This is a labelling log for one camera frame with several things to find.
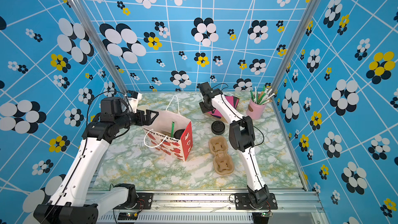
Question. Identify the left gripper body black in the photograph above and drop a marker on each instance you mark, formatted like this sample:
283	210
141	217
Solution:
139	120

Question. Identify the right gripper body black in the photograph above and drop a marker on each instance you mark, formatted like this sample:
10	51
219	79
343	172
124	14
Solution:
204	108

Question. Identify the green drinking straw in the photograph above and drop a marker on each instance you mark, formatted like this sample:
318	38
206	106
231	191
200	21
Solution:
172	130

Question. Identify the red white gift bag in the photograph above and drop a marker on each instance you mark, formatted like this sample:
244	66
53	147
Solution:
157	135

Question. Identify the black coffee cup lid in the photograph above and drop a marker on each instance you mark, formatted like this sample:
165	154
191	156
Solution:
178	134

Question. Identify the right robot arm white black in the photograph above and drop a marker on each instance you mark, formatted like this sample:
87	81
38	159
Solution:
242	139

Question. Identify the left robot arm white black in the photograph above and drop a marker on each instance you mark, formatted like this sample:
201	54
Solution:
69	205

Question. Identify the green white paper cup stack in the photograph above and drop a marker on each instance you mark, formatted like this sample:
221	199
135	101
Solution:
143	108

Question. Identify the black lid stack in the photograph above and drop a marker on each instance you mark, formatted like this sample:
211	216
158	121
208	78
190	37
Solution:
218	127

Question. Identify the pink napkin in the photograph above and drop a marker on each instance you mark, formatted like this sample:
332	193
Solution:
232	100

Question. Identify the pink straw holder cup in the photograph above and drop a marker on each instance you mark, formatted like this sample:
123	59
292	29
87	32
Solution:
255	111

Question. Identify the white green straws bundle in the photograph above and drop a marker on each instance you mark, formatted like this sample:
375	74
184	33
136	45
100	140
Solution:
263	96

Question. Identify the brown cardboard cup carrier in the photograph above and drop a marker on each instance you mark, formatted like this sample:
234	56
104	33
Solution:
223	163

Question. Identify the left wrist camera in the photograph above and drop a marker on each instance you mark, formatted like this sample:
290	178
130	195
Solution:
133	98

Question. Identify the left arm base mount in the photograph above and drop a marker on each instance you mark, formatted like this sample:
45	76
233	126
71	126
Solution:
142	201

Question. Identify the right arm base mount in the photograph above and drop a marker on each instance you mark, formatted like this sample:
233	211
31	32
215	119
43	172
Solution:
243	201

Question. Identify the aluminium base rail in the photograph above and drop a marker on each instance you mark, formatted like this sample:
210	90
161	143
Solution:
288	206

